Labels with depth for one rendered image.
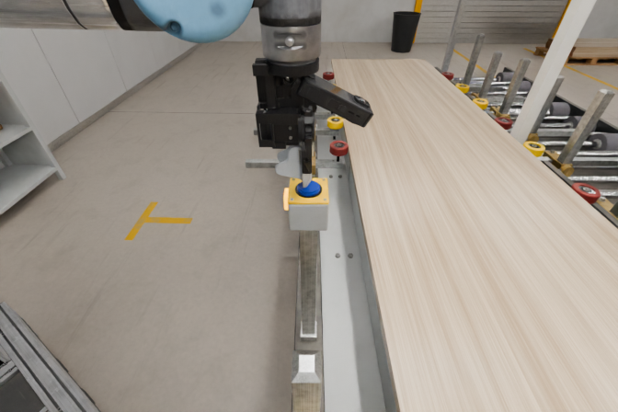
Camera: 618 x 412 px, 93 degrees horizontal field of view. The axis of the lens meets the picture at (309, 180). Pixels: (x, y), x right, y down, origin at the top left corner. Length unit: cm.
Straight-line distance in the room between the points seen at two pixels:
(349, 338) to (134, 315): 130
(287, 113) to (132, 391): 158
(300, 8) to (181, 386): 161
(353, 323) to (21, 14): 99
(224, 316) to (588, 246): 156
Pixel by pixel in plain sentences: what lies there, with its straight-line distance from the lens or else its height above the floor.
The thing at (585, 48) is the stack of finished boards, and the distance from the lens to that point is 751.
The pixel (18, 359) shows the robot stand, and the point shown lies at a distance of 185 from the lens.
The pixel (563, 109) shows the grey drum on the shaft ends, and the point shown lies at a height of 83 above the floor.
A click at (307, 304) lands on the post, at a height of 88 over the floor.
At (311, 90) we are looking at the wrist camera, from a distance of 40.
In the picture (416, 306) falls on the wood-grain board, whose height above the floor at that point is 90.
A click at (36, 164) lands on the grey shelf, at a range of 344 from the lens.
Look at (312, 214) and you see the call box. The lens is 51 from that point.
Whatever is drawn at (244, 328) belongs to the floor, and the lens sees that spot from 176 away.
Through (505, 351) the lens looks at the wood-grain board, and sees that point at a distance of 81.
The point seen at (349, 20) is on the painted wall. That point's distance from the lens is 760.
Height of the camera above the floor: 154
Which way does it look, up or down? 37 degrees down
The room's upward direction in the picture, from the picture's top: straight up
